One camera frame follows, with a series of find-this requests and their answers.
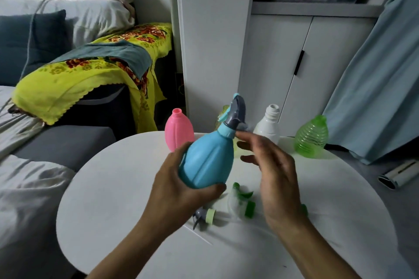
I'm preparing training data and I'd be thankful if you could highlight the person's right hand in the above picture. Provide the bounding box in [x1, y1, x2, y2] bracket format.
[235, 130, 310, 234]

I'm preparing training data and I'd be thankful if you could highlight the person's left hand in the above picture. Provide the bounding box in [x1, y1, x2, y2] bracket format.
[141, 141, 227, 240]

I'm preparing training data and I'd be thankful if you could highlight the grey yellow spray head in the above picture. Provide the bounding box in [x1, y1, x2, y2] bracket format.
[192, 208, 216, 231]

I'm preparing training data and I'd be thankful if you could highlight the clear green spray head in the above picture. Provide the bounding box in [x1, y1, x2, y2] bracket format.
[227, 182, 256, 221]

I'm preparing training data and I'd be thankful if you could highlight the blue plastic bottle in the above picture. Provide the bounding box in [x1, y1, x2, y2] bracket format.
[178, 130, 236, 190]

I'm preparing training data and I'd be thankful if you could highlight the green ribbed bottle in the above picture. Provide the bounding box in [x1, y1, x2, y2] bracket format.
[294, 114, 329, 159]

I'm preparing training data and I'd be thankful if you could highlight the white plastic bottle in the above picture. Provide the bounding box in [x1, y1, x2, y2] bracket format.
[253, 104, 281, 145]

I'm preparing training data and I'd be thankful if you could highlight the pink plastic bottle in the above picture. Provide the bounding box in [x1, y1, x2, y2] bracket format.
[164, 108, 195, 153]

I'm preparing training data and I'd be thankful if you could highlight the grey blue spray head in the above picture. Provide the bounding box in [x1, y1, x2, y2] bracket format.
[217, 93, 248, 139]

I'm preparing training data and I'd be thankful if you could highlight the yellow translucent bottle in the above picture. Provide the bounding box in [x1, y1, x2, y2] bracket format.
[214, 105, 245, 159]

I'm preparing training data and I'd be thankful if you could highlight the person's right forearm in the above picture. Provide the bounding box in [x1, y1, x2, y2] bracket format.
[278, 218, 361, 279]

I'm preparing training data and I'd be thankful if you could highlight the person's left forearm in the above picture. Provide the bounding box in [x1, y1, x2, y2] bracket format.
[86, 220, 184, 279]

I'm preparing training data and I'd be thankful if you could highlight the white grey lint roller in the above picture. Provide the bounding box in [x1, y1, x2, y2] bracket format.
[378, 159, 419, 190]

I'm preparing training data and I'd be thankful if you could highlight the grey seat cushion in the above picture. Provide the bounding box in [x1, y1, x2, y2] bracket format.
[11, 125, 117, 173]

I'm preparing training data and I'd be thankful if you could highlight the light blue curtain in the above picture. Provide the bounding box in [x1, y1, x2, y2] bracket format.
[322, 0, 419, 165]

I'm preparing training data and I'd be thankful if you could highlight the white bed sheet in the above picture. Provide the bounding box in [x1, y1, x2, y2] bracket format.
[0, 85, 76, 279]

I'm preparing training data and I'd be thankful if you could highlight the grey-teal towel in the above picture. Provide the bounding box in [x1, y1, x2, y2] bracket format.
[49, 40, 153, 81]

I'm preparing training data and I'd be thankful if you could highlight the yellow floral cloth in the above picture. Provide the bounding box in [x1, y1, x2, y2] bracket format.
[11, 23, 173, 134]

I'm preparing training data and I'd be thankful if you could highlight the white wardrobe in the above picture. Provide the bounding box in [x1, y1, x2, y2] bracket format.
[173, 0, 406, 137]

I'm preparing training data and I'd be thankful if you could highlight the white pillow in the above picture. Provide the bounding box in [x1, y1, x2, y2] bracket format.
[0, 0, 135, 49]

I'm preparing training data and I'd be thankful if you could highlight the dark blue pillow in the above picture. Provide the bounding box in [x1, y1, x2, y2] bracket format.
[0, 10, 67, 87]

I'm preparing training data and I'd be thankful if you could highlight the black wardrobe handle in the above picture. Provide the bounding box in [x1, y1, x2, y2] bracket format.
[293, 50, 306, 76]

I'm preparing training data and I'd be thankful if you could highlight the grey cable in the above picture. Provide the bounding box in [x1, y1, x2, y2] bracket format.
[19, 0, 66, 80]

